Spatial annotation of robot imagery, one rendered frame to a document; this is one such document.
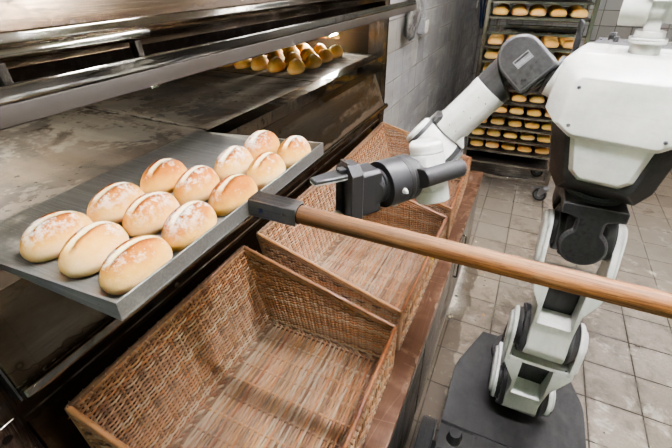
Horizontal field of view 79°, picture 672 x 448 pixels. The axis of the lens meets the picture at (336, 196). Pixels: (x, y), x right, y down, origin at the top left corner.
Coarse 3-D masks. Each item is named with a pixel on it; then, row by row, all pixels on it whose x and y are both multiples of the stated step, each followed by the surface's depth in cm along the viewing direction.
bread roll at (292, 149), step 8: (296, 136) 86; (280, 144) 86; (288, 144) 83; (296, 144) 84; (304, 144) 86; (280, 152) 83; (288, 152) 83; (296, 152) 84; (304, 152) 85; (288, 160) 83; (296, 160) 84
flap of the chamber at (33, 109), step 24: (336, 24) 115; (360, 24) 129; (240, 48) 80; (264, 48) 87; (144, 72) 61; (168, 72) 65; (192, 72) 69; (48, 96) 50; (72, 96) 52; (96, 96) 55; (0, 120) 45; (24, 120) 47
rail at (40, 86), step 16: (336, 16) 115; (352, 16) 124; (256, 32) 84; (272, 32) 89; (288, 32) 94; (192, 48) 69; (208, 48) 72; (224, 48) 76; (112, 64) 57; (128, 64) 59; (144, 64) 61; (160, 64) 64; (32, 80) 48; (48, 80) 49; (64, 80) 51; (80, 80) 53; (96, 80) 55; (0, 96) 45; (16, 96) 47; (32, 96) 48
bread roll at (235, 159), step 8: (224, 152) 79; (232, 152) 79; (240, 152) 80; (248, 152) 82; (216, 160) 79; (224, 160) 78; (232, 160) 78; (240, 160) 79; (248, 160) 81; (216, 168) 78; (224, 168) 77; (232, 168) 78; (240, 168) 79; (224, 176) 78
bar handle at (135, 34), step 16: (112, 32) 61; (128, 32) 62; (144, 32) 65; (0, 48) 48; (16, 48) 50; (32, 48) 51; (48, 48) 53; (64, 48) 54; (80, 48) 56; (0, 64) 48; (0, 80) 48
